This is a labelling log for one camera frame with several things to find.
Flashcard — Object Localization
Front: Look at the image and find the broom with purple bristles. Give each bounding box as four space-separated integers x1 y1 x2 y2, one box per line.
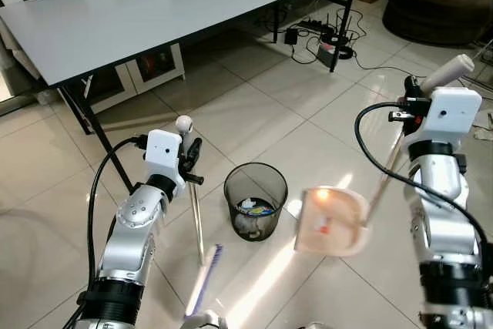
176 116 225 319

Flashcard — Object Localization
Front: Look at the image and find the beige long-handled dustpan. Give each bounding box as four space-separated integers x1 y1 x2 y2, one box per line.
293 54 475 257

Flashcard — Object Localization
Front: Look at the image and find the black mesh waste bin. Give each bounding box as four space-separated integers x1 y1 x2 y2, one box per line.
224 163 289 243

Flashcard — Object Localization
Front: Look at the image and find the crumpled rubbish in bin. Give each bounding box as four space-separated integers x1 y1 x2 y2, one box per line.
233 198 278 239

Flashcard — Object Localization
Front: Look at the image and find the white crumpled cloth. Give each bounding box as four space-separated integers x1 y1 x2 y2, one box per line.
471 109 493 142

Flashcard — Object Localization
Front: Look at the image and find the dark brown beanbag seat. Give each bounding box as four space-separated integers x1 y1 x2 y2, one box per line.
382 0 493 47

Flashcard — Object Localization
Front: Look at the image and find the black router with antennas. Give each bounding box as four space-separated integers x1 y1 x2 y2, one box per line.
319 8 356 61

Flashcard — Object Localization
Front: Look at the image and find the black power strip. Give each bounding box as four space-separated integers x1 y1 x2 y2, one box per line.
297 19 333 38

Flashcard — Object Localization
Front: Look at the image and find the grey robot left leg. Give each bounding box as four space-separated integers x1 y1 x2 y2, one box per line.
180 310 229 329

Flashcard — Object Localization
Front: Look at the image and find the grey table with black legs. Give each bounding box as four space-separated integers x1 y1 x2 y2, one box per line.
0 0 377 192

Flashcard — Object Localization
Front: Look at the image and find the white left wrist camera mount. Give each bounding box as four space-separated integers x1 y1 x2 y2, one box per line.
144 130 186 197

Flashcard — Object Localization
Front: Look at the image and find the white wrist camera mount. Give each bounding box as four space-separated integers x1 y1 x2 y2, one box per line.
144 130 186 197
404 87 483 149

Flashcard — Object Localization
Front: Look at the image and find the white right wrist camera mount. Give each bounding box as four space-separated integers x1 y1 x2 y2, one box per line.
404 87 483 149

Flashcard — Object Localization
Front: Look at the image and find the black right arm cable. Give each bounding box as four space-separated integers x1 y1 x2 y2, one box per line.
355 102 493 276

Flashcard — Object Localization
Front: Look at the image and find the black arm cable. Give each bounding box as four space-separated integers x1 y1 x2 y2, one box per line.
355 102 493 276
73 136 148 328

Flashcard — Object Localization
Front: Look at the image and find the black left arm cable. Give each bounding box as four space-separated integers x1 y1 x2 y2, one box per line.
73 136 148 328

